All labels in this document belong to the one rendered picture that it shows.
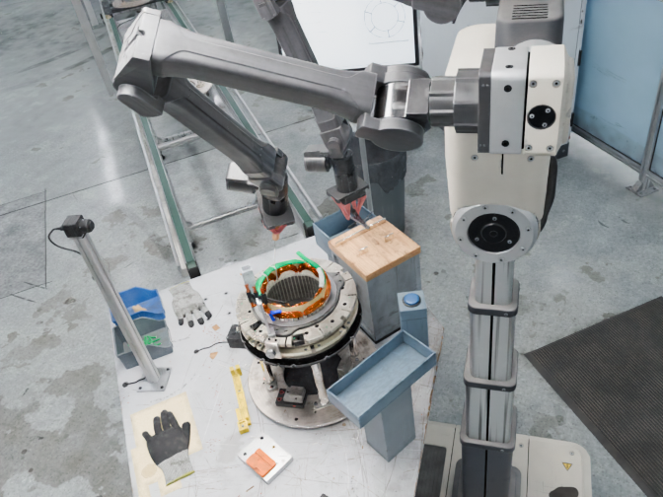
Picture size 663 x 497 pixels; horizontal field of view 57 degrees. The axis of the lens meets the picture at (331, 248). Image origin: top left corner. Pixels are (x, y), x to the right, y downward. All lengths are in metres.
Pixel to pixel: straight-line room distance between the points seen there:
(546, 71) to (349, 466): 1.13
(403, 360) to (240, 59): 0.89
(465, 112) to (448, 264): 2.46
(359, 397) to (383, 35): 1.38
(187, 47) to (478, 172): 0.52
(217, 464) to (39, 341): 2.03
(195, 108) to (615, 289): 2.55
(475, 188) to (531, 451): 1.33
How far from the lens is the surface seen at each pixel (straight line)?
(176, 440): 1.78
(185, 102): 0.99
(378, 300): 1.76
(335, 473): 1.63
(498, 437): 1.78
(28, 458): 3.09
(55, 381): 3.33
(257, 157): 1.14
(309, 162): 1.59
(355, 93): 0.87
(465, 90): 0.84
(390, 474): 1.61
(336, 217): 1.92
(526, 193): 1.12
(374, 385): 1.46
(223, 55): 0.86
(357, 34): 2.34
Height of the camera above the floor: 2.18
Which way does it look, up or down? 39 degrees down
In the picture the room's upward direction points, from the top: 10 degrees counter-clockwise
